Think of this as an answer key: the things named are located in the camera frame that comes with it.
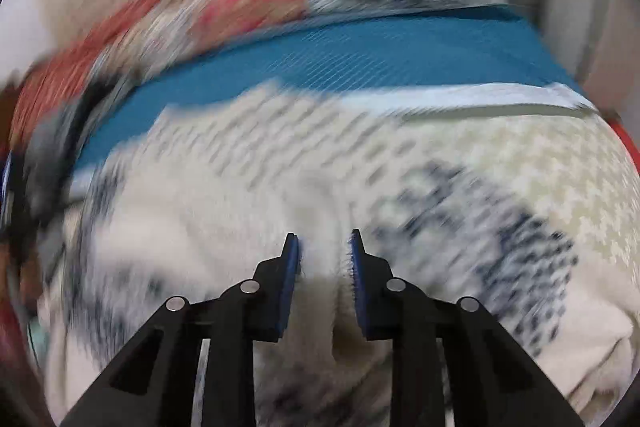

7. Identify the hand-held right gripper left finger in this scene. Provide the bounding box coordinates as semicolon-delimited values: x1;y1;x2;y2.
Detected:
60;233;301;427

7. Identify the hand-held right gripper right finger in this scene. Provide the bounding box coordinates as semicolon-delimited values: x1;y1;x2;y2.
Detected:
348;228;586;427

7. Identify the white dotted fleece garment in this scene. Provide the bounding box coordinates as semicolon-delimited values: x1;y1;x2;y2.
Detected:
42;82;638;427

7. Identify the bed mattress with zigzag sheet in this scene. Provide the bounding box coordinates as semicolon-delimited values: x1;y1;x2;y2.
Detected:
70;4;640;268

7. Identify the grey garment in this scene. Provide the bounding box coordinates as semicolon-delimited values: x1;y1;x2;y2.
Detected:
30;97;96;218

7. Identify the red patchwork quilt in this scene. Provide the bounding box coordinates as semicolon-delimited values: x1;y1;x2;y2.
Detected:
10;0;511;148

